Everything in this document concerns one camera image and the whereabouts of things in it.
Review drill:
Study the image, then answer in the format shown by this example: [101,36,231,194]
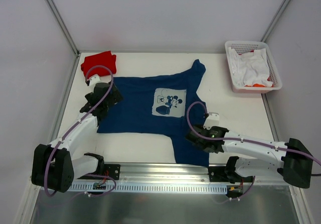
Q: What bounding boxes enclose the blue mickey mouse t-shirt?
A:
[97,60,209,167]

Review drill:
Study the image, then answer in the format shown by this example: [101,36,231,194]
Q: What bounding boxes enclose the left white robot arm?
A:
[31,82,123,193]

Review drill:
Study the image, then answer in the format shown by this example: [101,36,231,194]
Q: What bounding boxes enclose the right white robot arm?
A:
[186,125,314,189]

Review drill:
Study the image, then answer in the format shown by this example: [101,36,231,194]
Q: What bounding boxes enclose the folded red t-shirt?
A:
[81,51,117,80]

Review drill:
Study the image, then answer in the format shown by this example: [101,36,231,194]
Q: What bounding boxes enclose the orange t-shirt in basket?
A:
[245,77,274,87]

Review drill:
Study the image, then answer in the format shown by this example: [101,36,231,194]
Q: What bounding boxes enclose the white t-shirt in basket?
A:
[228,47,270,87]

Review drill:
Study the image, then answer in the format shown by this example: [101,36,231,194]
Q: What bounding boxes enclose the white plastic laundry basket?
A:
[225,41,282,94]

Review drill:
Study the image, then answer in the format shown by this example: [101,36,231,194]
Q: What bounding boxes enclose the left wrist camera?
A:
[86,74,101,87]

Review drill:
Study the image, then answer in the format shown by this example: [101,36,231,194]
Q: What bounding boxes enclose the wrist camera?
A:
[86,74,101,87]
[203,112,220,130]

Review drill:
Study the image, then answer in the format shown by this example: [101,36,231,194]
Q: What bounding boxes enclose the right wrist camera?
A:
[203,112,220,130]

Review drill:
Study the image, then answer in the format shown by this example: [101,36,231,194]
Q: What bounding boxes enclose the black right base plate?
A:
[208,166,253,184]

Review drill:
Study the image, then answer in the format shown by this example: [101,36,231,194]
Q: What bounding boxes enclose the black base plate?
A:
[79,163,121,180]
[208,166,253,184]

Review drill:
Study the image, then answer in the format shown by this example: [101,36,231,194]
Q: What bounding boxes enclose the left aluminium frame post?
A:
[37,0,81,58]

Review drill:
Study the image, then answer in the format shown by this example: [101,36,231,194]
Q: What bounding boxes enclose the aluminium frame post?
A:
[37,0,81,58]
[261,0,292,42]

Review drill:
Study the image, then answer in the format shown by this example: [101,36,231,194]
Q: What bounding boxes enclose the aluminium front mounting rail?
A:
[29,160,301,186]

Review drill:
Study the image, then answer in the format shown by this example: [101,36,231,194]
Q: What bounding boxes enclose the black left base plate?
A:
[79,163,121,180]

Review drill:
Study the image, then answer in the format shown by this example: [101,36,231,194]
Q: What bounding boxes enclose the white slotted cable duct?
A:
[68,181,228,195]

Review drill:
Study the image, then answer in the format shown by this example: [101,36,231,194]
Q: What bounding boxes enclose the right aluminium frame post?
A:
[261,0,292,42]

